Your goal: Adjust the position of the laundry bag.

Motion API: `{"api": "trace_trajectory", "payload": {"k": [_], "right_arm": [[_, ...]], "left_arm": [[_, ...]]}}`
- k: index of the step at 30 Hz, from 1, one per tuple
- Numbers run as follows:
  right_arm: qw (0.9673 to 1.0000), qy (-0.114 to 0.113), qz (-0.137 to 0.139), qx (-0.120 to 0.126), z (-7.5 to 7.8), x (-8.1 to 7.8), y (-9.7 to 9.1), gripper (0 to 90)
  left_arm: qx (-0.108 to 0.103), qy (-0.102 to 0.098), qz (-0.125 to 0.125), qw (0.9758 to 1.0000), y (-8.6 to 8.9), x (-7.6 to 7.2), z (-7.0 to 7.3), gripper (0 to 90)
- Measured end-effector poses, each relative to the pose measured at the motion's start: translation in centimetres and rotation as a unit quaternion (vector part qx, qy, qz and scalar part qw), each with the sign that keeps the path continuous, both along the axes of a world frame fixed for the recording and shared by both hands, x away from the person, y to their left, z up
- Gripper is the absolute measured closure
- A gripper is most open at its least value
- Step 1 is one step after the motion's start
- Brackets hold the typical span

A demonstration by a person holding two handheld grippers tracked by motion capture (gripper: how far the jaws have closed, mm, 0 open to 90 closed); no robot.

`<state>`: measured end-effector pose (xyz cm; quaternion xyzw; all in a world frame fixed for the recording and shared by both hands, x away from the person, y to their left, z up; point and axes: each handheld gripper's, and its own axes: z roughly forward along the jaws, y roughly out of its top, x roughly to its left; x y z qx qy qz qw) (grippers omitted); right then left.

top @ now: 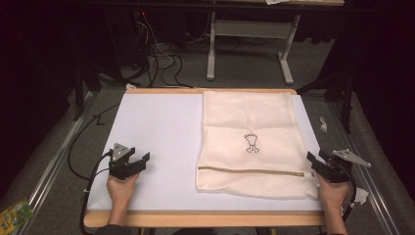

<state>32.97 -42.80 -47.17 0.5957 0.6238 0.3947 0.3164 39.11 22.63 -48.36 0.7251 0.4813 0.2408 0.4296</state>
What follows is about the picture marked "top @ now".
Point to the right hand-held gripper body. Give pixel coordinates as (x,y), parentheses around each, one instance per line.
(337,171)

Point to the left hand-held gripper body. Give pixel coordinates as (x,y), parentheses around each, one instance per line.
(120,168)

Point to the cream mesh laundry bag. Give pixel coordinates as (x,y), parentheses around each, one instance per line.
(248,114)

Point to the person's left hand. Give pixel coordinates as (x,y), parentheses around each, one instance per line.
(120,191)

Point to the person's right hand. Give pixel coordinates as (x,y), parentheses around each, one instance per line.
(334,194)

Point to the small white plastic scrap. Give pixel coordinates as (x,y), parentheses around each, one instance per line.
(323,124)

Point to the white table mat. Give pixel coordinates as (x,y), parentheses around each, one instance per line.
(156,130)

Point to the crumpled white paper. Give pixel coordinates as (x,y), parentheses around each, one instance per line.
(362,196)

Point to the black metal stand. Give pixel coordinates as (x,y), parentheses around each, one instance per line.
(347,98)
(79,91)

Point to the small white cloth piece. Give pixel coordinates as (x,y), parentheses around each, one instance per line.
(130,86)

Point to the wooden table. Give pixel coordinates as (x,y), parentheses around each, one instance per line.
(202,219)

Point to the green printed packet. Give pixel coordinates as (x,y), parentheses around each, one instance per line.
(14,217)

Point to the white-legged desk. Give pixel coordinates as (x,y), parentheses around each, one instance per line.
(211,49)

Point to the white paper sheet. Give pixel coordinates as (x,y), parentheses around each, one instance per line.
(275,1)

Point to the metal floor rail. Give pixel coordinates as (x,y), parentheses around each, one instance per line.
(365,173)
(55,156)

